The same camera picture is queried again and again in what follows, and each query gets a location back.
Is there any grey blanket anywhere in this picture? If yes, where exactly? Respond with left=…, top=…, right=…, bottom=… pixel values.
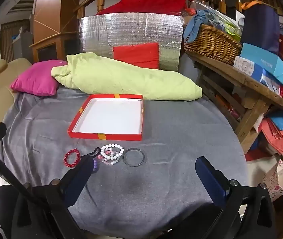
left=0, top=87, right=248, bottom=232

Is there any wooden bench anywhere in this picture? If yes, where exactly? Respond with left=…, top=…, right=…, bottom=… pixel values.
left=188, top=53, right=283, bottom=145

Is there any red bead bracelet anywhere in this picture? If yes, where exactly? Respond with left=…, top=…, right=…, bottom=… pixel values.
left=64, top=149, right=81, bottom=167

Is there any clear pink bead bracelet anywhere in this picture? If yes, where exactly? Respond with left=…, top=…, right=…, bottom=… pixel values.
left=101, top=149, right=120, bottom=166

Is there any blue cloth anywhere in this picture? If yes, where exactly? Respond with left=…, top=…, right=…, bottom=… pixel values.
left=184, top=10, right=208, bottom=43

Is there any silver foil insulation board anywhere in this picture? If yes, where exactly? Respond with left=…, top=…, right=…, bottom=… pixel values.
left=76, top=12, right=184, bottom=72

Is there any wicker basket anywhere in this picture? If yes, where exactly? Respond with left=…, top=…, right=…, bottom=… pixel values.
left=183, top=24, right=243, bottom=65

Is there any stack of orange folders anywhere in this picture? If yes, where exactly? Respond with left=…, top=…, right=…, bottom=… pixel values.
left=260, top=117, right=283, bottom=155

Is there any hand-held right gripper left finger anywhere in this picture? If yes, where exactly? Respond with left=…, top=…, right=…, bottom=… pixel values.
left=12, top=155, right=94, bottom=239

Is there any navy bag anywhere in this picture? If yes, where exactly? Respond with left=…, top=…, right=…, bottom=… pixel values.
left=241, top=2, right=281, bottom=54

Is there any silver metal bangle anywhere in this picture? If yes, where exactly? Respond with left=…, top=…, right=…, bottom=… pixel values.
left=122, top=148, right=146, bottom=167

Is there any blue cardboard box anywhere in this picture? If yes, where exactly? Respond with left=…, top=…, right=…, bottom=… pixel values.
left=240, top=42, right=283, bottom=86

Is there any white bead bracelet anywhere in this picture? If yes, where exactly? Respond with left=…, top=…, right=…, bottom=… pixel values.
left=100, top=144, right=124, bottom=160

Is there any red square cushion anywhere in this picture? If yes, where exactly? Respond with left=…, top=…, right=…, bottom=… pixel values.
left=113, top=42, right=160, bottom=70

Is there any magenta pillow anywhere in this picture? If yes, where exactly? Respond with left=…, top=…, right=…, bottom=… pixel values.
left=10, top=59, right=69, bottom=96

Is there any light green comforter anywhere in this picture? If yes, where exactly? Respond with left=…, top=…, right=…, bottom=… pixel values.
left=51, top=52, right=203, bottom=101

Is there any white floral box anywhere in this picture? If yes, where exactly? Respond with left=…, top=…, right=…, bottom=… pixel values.
left=233, top=56, right=267, bottom=83

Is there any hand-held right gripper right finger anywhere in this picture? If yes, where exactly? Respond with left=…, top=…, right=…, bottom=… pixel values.
left=196, top=156, right=277, bottom=239

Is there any large red cloth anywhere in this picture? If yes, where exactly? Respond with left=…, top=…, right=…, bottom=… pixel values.
left=95, top=0, right=195, bottom=16

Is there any black hair tie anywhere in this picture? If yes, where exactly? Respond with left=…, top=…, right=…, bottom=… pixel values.
left=87, top=148, right=101, bottom=158

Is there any wooden chair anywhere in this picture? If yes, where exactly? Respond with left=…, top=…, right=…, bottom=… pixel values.
left=29, top=0, right=83, bottom=63

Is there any floral paper gift bag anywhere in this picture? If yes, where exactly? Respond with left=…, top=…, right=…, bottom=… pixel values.
left=262, top=160, right=283, bottom=202

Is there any red shallow box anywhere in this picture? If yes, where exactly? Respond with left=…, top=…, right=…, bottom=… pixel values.
left=68, top=94, right=144, bottom=141

